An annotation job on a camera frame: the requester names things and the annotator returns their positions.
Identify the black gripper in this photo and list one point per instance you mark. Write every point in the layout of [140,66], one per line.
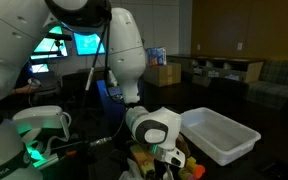
[159,171]

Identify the yellow purple toy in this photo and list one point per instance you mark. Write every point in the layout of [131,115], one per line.
[184,174]

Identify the small yellow toy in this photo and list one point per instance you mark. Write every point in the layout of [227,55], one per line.
[190,161]

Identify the orange plastic cup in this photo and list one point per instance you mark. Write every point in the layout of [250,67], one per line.
[199,170]

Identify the white plastic container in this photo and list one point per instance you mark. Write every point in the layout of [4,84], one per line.
[217,136]

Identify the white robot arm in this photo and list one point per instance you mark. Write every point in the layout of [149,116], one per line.
[4,60]

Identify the cardboard box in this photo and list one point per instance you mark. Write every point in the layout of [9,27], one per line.
[162,75]

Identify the blue printed box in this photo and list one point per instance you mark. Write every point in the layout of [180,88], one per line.
[156,56]

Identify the white VR headset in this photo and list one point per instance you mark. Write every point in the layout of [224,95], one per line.
[40,116]

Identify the green plaid sofa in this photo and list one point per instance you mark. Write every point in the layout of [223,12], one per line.
[277,83]

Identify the small lit screen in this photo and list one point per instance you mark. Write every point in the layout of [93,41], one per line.
[39,68]

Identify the person in dark clothes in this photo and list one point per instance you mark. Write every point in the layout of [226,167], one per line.
[20,89]

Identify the large wall monitor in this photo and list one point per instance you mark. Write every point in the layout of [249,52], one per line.
[84,45]

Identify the white wall outlet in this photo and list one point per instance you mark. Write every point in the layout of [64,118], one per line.
[239,46]

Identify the small wall monitor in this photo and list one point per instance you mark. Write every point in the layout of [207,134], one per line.
[45,50]

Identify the black stereo camera bar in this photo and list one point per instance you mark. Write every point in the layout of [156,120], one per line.
[59,36]

